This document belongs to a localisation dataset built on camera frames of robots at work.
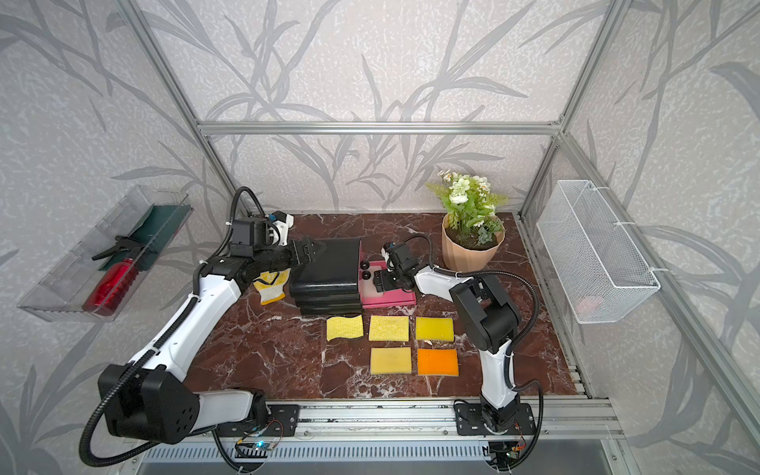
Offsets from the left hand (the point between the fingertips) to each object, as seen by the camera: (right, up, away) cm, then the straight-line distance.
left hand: (314, 249), depth 79 cm
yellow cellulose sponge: (+19, -24, +10) cm, 32 cm away
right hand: (+17, -10, +19) cm, 28 cm away
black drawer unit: (+5, -9, 0) cm, 10 cm away
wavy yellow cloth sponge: (+8, -24, +10) cm, 27 cm away
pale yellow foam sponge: (+20, -32, +4) cm, 38 cm away
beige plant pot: (+44, -4, +12) cm, 46 cm away
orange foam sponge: (+34, -32, +3) cm, 46 cm away
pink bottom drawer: (+21, -16, +14) cm, 30 cm away
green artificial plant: (+44, +12, +5) cm, 46 cm away
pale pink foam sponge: (+13, -13, +13) cm, 23 cm away
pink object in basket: (+69, -13, -8) cm, 71 cm away
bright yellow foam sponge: (+34, -25, +11) cm, 43 cm away
